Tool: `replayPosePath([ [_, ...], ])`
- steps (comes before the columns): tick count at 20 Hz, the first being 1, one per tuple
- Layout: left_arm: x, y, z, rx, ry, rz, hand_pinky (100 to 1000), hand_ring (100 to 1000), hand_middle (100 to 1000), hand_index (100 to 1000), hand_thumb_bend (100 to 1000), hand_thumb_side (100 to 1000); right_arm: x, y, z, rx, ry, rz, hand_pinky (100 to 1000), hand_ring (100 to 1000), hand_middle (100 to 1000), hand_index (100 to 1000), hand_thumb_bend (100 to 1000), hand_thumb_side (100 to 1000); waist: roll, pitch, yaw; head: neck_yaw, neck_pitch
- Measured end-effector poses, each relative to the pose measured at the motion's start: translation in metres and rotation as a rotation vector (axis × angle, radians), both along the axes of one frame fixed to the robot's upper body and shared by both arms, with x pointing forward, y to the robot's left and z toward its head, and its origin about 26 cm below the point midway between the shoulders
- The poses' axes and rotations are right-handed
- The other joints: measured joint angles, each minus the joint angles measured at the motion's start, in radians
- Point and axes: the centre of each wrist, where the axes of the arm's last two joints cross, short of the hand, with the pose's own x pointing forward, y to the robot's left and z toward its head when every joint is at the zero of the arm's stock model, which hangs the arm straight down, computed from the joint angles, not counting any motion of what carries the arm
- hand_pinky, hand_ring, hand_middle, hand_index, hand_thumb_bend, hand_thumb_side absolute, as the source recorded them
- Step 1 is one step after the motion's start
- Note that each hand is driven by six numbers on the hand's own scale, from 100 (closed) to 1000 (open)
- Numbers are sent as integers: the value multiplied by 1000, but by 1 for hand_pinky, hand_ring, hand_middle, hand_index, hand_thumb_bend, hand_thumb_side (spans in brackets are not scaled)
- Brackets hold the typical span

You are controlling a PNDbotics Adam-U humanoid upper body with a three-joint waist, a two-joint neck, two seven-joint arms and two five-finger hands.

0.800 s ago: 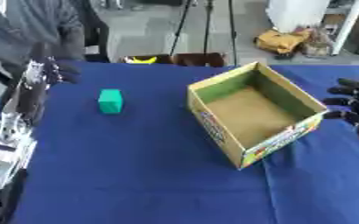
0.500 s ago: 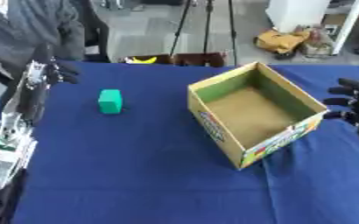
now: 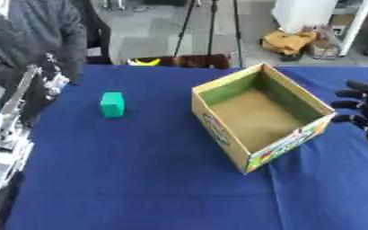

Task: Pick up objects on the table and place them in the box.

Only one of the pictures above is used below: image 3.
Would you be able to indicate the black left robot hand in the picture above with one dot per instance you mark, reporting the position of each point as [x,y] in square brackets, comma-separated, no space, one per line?
[41,99]

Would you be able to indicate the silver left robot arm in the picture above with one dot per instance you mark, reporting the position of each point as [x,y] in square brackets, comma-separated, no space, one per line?
[4,155]

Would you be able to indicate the tan cardboard box green inside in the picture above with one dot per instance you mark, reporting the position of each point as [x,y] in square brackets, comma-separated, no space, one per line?
[255,119]

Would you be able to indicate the person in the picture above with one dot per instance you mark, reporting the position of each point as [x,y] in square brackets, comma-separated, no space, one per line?
[40,33]

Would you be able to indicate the green rectangular block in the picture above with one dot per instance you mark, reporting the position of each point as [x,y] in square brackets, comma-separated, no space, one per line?
[112,104]

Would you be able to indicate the black chair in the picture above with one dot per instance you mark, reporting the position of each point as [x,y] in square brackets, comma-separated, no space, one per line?
[98,33]

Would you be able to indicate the yellow cloth bag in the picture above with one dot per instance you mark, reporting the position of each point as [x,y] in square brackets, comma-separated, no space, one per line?
[286,42]

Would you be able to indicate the yellow toy banana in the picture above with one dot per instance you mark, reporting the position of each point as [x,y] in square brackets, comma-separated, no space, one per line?
[144,62]

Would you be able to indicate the white cabinet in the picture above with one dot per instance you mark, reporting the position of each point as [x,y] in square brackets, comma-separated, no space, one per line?
[303,15]

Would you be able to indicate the brown wooden chair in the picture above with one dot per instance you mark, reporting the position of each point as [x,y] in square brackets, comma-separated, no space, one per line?
[192,61]

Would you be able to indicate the black tripod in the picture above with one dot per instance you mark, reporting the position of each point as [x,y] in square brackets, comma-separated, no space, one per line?
[211,27]

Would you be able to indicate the white shelf frame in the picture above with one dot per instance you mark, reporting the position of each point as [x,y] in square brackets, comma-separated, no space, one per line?
[355,28]

